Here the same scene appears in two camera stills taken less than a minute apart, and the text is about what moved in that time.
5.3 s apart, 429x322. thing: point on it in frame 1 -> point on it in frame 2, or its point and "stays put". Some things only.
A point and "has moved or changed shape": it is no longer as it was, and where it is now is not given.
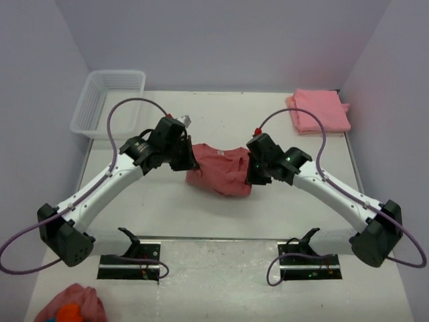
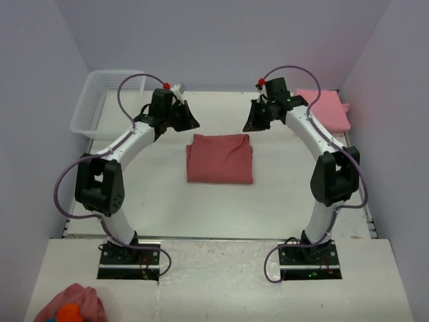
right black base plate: [299, 261] stays put
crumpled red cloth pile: [86, 297] stays put
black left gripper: [187, 155] -> [181, 112]
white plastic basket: [103, 88] stays put
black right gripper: [254, 168] -> [262, 112]
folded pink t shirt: [325, 104] stays put
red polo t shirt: [221, 171] has moved or changed shape
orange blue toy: [70, 312] stays put
